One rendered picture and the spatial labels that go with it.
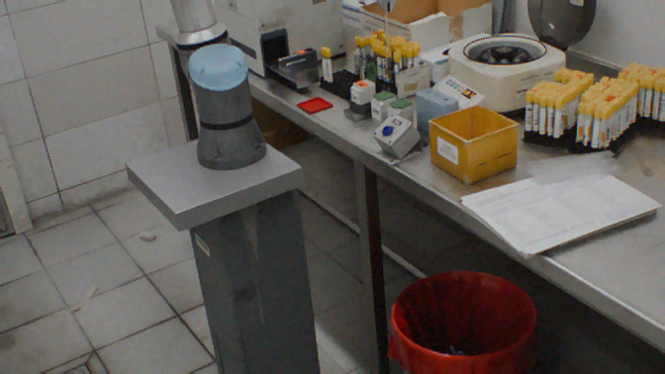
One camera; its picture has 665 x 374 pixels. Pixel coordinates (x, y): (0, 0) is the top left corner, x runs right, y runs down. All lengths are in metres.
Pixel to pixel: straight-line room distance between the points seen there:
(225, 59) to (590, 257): 0.80
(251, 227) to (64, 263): 1.65
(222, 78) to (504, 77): 0.65
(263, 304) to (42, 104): 1.85
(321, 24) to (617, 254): 1.19
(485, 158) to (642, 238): 0.35
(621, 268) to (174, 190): 0.87
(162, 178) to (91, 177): 1.94
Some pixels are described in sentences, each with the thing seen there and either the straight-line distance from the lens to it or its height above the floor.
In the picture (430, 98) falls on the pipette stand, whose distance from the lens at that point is 1.84.
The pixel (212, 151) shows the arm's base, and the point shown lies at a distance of 1.74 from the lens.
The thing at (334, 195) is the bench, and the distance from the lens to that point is 2.90.
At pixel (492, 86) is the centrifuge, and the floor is 0.96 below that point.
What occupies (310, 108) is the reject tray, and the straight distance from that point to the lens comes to 2.08.
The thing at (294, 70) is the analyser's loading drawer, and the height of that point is 0.92.
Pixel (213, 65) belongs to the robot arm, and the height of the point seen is 1.14.
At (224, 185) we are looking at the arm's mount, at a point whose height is 0.92.
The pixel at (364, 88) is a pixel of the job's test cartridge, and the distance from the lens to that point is 1.98.
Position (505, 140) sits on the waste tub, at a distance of 1.70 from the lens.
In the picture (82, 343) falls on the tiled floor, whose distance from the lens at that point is 2.89.
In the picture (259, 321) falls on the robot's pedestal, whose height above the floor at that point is 0.54.
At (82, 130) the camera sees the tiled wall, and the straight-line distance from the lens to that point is 3.59.
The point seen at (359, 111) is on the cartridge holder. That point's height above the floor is 0.90.
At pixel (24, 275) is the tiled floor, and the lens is 3.34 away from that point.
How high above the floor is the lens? 1.71
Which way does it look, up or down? 30 degrees down
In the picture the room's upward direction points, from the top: 6 degrees counter-clockwise
